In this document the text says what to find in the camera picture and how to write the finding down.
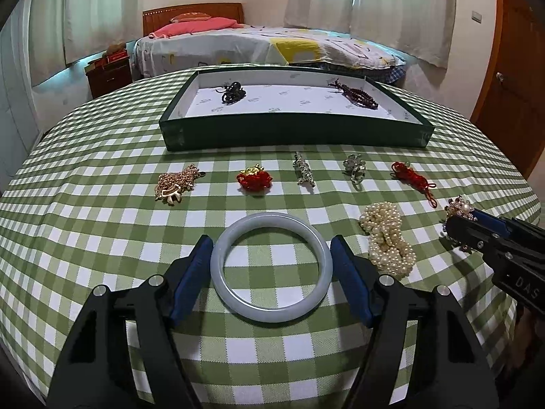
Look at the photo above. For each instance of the brown plush toy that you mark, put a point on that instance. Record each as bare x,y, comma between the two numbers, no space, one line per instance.
114,47

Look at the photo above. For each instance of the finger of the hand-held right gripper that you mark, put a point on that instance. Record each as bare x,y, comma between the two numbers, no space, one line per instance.
489,220
464,232

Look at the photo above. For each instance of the brown wooden door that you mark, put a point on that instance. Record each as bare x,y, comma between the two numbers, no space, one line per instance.
515,93

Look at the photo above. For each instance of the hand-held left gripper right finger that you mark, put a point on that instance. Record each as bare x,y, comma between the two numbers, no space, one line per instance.
351,277

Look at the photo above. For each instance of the pale jade bangle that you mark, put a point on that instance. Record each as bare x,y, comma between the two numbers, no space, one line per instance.
268,220

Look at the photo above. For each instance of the silver rhinestone brooch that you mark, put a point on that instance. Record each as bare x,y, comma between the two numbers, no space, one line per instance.
303,170

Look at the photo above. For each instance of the red knot gold charm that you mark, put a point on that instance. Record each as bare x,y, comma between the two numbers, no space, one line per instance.
253,179

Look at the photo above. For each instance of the orange pillow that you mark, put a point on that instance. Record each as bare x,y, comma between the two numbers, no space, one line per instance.
189,18

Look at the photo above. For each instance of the wooden bed patterned bedspread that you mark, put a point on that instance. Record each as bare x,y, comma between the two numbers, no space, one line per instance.
255,47

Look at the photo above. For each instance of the white wardrobe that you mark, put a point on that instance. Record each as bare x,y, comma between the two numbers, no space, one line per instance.
17,93

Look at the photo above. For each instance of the flat gold box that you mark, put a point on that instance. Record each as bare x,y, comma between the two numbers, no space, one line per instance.
96,65

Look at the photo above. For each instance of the dark green box tray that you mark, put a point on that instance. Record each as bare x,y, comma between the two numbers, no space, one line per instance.
298,136

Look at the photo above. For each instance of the pink pillow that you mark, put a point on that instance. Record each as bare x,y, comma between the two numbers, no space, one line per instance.
196,27

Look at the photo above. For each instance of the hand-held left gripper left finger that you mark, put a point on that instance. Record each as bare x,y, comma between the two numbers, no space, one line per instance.
193,272

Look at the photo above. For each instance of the dark wooden nightstand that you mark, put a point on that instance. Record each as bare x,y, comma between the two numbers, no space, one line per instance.
110,79

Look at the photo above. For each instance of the green checkered tablecloth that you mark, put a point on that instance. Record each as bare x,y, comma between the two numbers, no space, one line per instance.
106,221

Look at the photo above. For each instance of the white wall switch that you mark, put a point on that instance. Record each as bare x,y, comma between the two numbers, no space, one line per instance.
477,17

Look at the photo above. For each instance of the red box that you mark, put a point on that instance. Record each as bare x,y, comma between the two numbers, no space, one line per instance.
116,56

